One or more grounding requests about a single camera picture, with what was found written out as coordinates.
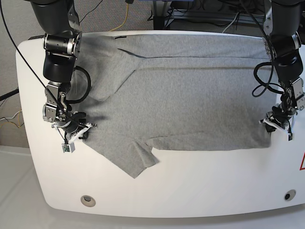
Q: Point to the right table grommet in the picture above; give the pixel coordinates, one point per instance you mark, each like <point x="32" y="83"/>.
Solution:
<point x="290" y="195"/>

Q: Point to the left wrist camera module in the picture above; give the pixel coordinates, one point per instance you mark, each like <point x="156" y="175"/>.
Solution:
<point x="68" y="148"/>

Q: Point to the grey T-shirt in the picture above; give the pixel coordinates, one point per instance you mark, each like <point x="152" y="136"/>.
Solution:
<point x="172" y="92"/>

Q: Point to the table grommet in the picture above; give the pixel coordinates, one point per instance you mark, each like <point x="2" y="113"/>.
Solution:
<point x="290" y="195"/>
<point x="88" y="201"/>

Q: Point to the left table grommet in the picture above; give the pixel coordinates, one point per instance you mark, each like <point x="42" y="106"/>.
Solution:
<point x="88" y="201"/>

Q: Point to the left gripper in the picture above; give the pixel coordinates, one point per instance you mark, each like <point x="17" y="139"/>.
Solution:
<point x="278" y="119"/>

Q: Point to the black table leg base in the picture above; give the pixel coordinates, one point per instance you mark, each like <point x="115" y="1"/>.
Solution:
<point x="159" y="22"/>

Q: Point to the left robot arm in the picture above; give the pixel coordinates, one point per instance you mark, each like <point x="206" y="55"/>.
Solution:
<point x="283" y="36"/>

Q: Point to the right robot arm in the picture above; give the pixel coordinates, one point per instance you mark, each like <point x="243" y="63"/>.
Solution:
<point x="61" y="42"/>

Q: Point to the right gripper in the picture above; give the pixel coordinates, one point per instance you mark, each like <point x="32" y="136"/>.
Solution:
<point x="70" y="131"/>

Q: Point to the red triangle sticker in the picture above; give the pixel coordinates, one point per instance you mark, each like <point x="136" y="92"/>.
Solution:
<point x="302" y="166"/>

